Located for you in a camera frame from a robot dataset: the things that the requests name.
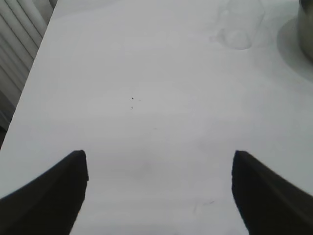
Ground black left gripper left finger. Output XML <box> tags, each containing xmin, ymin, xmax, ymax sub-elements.
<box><xmin>0</xmin><ymin>149</ymin><xmax>89</xmax><ymax>235</ymax></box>

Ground stainless steel mixing bowl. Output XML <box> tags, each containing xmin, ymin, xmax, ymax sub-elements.
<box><xmin>296</xmin><ymin>0</ymin><xmax>313</xmax><ymax>62</ymax></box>

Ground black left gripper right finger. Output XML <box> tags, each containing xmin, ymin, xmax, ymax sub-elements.
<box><xmin>231</xmin><ymin>150</ymin><xmax>313</xmax><ymax>235</ymax></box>

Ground clear plastic measuring cup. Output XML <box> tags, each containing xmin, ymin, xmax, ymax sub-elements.
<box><xmin>209</xmin><ymin>0</ymin><xmax>266</xmax><ymax>51</ymax></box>

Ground white slatted radiator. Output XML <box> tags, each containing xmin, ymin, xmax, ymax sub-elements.
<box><xmin>0</xmin><ymin>0</ymin><xmax>58</xmax><ymax>138</ymax></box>

